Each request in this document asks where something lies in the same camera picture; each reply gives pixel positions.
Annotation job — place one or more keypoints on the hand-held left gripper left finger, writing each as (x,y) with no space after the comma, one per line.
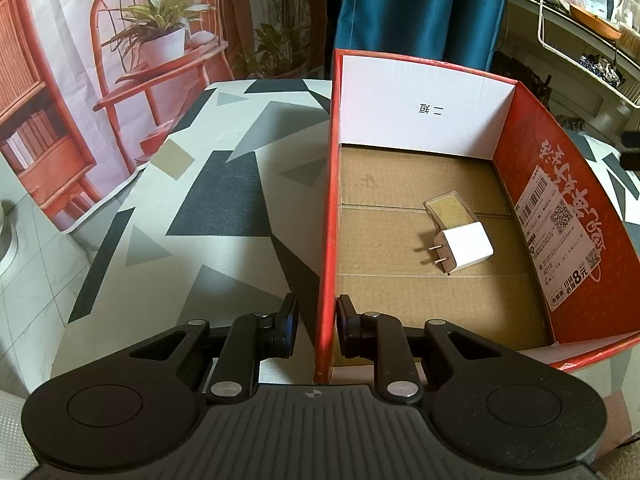
(286,327)

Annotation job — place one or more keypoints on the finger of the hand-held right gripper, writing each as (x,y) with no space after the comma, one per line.
(632,161)

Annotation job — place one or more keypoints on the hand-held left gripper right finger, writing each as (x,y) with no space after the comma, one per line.
(346,327)

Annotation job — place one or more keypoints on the red cardboard box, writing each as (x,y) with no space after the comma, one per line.
(425,180)

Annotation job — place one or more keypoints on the blue patterned cloth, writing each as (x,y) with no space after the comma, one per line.
(600,67)

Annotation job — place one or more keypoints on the cream shelf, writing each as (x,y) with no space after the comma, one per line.
(565,55)

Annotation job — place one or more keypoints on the white charger plug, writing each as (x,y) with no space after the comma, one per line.
(465,246)

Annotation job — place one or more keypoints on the orange tray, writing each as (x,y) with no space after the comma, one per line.
(592,21)

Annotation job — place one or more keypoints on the gold card in clear case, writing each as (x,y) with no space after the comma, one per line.
(446,208)

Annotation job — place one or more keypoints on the pink patterned mat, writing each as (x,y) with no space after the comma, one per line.
(625,415)

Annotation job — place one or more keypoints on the blue curtain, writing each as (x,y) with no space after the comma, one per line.
(400,10)

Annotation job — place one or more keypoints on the white grey round container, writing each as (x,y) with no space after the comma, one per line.
(7,250)

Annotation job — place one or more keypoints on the white perforated panel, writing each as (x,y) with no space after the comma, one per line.
(15,430)

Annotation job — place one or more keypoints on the printed chair backdrop cloth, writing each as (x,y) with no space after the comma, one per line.
(60,35)

